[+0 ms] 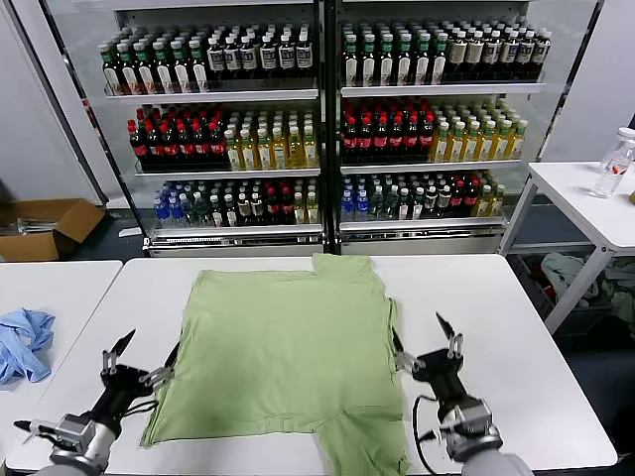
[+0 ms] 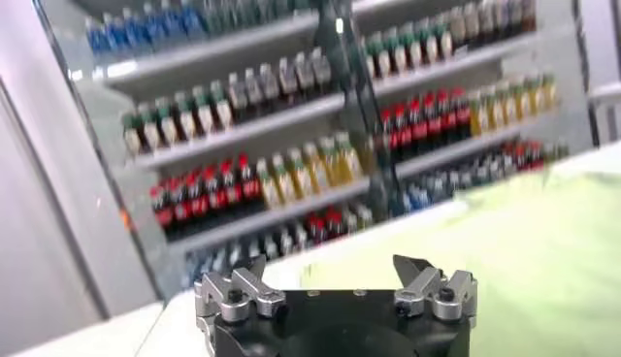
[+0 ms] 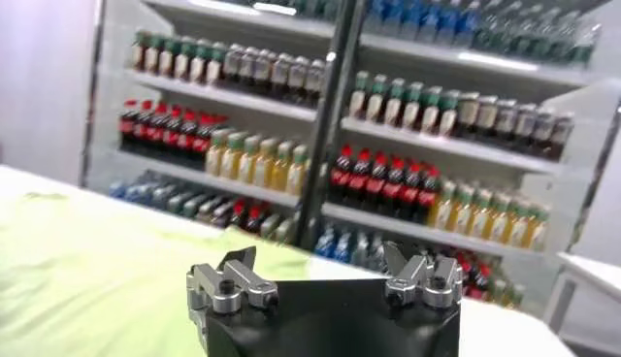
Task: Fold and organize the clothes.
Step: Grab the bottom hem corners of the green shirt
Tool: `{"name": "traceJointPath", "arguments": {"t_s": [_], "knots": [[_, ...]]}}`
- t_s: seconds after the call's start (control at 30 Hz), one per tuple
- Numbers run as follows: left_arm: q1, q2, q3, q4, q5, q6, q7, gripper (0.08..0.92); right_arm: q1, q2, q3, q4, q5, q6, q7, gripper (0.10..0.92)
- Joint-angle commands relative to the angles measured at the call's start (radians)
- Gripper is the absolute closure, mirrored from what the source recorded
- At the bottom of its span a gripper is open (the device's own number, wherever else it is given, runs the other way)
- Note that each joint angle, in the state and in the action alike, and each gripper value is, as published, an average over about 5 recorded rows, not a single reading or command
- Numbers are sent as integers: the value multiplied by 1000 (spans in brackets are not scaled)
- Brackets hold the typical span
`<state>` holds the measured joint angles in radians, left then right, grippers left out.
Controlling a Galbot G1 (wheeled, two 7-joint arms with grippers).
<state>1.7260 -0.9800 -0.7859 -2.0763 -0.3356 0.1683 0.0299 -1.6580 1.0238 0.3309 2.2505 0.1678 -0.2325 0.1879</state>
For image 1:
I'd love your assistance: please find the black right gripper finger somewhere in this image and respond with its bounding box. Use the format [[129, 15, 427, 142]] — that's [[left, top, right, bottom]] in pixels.
[[391, 326, 427, 373], [435, 310, 465, 361]]

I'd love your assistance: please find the crumpled white garment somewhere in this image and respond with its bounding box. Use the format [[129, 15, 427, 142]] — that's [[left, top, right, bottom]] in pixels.
[[540, 252, 601, 301]]

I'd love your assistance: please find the open cardboard box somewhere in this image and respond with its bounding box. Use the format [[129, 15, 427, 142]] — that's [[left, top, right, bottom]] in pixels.
[[0, 197, 108, 263]]

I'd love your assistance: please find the white side table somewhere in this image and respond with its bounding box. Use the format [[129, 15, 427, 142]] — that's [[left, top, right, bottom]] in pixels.
[[498, 161, 635, 336]]

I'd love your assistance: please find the glass-door beverage display cabinet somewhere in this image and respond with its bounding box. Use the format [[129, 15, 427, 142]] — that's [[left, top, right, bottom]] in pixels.
[[329, 0, 606, 257], [7, 0, 332, 259]]

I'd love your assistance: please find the navy-label dark drink bottle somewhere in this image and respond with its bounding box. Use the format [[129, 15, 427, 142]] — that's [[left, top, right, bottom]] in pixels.
[[223, 35, 242, 80], [239, 34, 259, 79], [259, 33, 278, 79], [295, 31, 315, 78], [206, 36, 226, 80], [277, 32, 297, 78]]

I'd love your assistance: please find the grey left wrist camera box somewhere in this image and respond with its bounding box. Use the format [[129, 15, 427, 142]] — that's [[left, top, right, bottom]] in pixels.
[[49, 414, 98, 452]]

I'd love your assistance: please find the crumpled pale green garment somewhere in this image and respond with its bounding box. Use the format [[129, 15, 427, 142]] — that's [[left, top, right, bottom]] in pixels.
[[600, 260, 635, 323]]

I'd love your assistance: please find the crumpled light blue garment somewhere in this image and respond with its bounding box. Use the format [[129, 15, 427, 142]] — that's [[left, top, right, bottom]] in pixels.
[[0, 306, 57, 386]]

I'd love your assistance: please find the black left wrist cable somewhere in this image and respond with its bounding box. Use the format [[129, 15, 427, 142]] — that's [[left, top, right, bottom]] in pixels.
[[13, 400, 159, 440]]

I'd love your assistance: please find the red-cap cola bottle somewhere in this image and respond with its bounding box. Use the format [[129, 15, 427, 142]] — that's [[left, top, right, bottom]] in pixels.
[[265, 186, 282, 224], [404, 113, 422, 162], [388, 114, 406, 163], [357, 115, 375, 163], [192, 119, 211, 162], [208, 118, 227, 161], [279, 186, 296, 224], [419, 113, 437, 162], [128, 121, 148, 166], [450, 180, 466, 218], [341, 115, 360, 163], [373, 114, 391, 163], [145, 120, 164, 165], [161, 120, 180, 164], [177, 119, 195, 163], [464, 179, 480, 218]]

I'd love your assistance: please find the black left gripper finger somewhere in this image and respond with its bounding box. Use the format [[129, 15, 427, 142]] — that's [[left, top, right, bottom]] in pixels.
[[138, 340, 181, 391], [101, 328, 137, 379]]

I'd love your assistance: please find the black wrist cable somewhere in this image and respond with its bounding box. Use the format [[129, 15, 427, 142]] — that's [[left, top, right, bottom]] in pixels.
[[13, 400, 159, 440], [412, 394, 465, 476]]

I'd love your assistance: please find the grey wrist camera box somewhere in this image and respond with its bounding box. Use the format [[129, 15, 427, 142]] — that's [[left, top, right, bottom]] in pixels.
[[49, 414, 98, 452], [441, 396, 503, 450]]

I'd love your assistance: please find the clear plastic packet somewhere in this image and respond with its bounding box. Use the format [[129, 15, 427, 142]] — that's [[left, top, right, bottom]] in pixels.
[[14, 215, 64, 235]]

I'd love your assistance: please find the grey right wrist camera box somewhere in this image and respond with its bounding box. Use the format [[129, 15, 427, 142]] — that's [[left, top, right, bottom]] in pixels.
[[441, 396, 503, 450]]

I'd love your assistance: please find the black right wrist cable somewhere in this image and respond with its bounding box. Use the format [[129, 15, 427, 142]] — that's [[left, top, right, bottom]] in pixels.
[[412, 394, 465, 476]]

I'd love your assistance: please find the green-cap dark tea bottle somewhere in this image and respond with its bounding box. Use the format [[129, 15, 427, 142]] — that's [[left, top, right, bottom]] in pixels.
[[134, 42, 158, 95], [396, 32, 415, 86], [188, 39, 210, 94], [378, 32, 397, 86], [360, 32, 379, 86], [100, 44, 123, 96], [116, 43, 141, 96], [414, 32, 433, 86], [170, 40, 192, 94], [152, 41, 176, 95], [432, 32, 449, 86], [342, 32, 361, 86]]

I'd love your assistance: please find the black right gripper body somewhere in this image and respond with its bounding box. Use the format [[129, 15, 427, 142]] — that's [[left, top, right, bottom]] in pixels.
[[414, 348, 470, 413]]

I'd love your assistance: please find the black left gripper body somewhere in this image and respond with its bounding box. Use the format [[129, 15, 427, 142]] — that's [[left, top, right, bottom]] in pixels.
[[91, 364, 156, 430]]

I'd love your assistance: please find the dark laundry basket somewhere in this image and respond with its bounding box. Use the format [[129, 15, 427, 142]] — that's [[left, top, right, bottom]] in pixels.
[[509, 253, 635, 328]]

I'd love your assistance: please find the light green polo shirt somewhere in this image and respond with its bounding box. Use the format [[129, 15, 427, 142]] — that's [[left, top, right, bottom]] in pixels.
[[140, 252, 413, 476]]

